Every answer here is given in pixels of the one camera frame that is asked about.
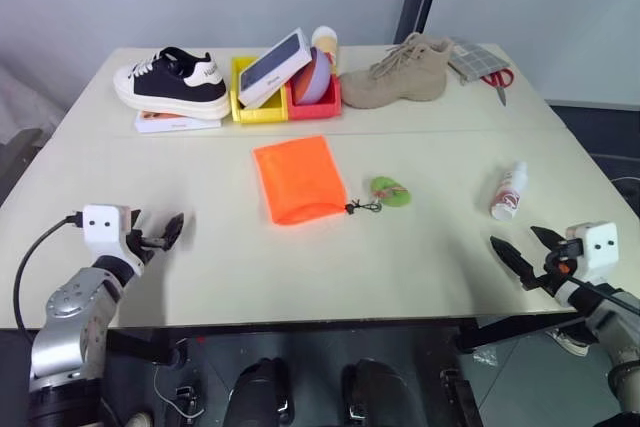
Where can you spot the tan suede boot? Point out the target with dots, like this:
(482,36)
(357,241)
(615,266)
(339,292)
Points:
(400,79)

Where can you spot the white spray bottle red label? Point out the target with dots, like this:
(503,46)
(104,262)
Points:
(509,194)

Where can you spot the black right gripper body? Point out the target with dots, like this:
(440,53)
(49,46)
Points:
(559,264)

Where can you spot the grey checkered cloth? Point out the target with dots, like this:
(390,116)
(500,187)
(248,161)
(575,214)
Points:
(475,59)

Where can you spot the black table frame bar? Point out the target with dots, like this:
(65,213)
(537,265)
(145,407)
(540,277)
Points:
(510,334)

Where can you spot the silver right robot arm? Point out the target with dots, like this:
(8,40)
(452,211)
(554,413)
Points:
(610,322)

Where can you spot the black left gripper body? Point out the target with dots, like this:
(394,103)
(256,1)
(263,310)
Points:
(144,243)

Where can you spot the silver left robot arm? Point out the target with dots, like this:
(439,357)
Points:
(65,317)

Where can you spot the yellow plastic bin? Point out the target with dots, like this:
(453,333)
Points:
(260,112)

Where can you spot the purple plastic bowl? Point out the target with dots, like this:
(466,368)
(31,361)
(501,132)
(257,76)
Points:
(317,79)

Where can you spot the cream cylindrical container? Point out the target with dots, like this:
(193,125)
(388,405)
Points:
(327,39)

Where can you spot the white shoe on floor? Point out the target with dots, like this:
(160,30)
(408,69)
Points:
(570,342)

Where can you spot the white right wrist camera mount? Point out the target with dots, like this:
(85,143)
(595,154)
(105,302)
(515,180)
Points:
(597,247)

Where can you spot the red plastic bin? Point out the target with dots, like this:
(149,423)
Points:
(315,109)

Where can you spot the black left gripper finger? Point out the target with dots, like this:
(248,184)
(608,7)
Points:
(174,229)
(136,217)

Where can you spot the black and white sneaker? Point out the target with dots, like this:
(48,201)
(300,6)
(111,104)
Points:
(165,84)

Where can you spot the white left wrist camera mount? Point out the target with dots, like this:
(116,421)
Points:
(102,232)

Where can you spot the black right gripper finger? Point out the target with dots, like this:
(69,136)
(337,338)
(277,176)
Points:
(549,238)
(512,259)

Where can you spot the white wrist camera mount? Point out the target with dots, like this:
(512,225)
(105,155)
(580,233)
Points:
(102,232)
(597,247)

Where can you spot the flat white phone box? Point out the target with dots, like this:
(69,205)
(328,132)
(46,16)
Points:
(165,124)

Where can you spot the white phone box blue picture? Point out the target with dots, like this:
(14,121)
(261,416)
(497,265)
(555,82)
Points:
(275,69)

